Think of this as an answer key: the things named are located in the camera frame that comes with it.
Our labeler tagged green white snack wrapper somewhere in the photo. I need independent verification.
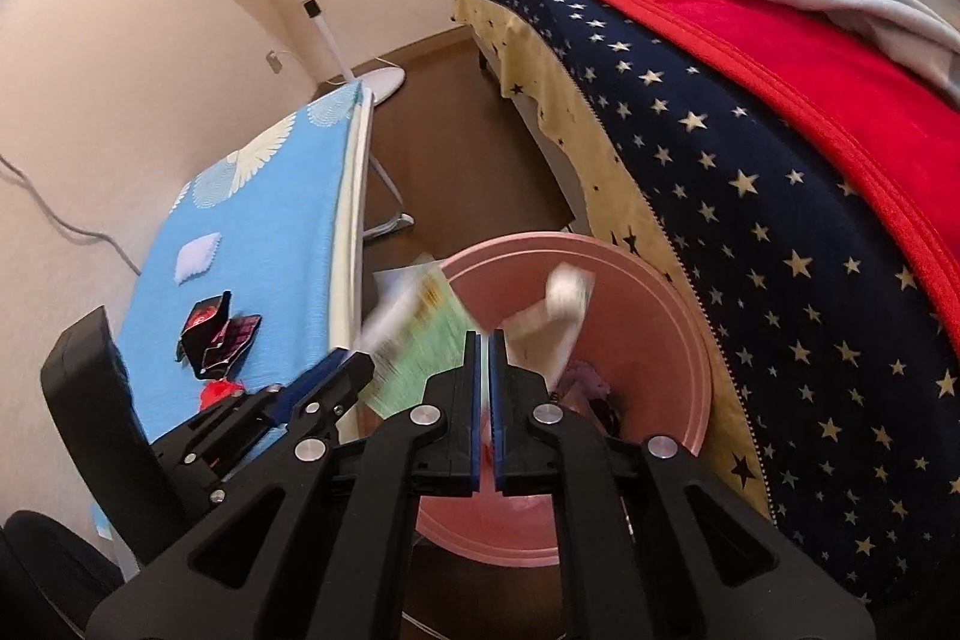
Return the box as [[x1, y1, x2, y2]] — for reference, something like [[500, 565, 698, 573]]
[[356, 262, 480, 419]]

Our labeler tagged grey wall cable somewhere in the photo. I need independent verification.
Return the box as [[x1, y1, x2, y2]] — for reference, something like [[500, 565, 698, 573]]
[[0, 152, 145, 278]]

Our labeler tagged low wall outlet plug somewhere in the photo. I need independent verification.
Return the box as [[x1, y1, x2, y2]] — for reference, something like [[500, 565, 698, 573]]
[[265, 50, 301, 74]]

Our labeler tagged white tissue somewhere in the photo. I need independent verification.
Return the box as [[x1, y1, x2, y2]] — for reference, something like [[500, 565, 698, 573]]
[[501, 263, 594, 392]]

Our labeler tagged red plastic bag front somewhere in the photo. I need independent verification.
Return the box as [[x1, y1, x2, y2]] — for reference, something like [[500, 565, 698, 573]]
[[199, 378, 244, 411]]

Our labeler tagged white foam pad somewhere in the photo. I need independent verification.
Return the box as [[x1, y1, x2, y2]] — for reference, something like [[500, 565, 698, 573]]
[[172, 232, 221, 284]]

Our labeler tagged navy star bed sheet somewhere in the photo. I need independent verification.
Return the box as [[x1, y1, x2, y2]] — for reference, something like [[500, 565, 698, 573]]
[[454, 0, 958, 638]]

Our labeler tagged black crab snack packet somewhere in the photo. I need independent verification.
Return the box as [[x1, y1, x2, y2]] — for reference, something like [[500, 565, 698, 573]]
[[176, 291, 231, 378]]

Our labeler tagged purple foam fruit net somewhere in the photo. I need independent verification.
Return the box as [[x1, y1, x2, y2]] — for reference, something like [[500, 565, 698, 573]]
[[551, 359, 612, 404]]

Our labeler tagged white folding table frame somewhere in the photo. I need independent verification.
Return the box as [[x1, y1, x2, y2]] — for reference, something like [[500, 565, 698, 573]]
[[327, 85, 415, 349]]

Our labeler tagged yellow star bed skirt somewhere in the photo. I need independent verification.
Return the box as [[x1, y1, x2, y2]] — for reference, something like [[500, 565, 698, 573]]
[[452, 0, 776, 520]]

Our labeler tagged black pink printed wrapper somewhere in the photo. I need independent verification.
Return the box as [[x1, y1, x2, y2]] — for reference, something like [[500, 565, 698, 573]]
[[206, 315, 262, 377]]

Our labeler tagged red blanket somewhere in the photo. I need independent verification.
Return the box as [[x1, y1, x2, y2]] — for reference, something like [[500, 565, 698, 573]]
[[457, 0, 960, 378]]

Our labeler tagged pink plastic trash bin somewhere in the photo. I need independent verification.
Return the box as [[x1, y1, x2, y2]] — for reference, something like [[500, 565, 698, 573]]
[[416, 232, 713, 569]]

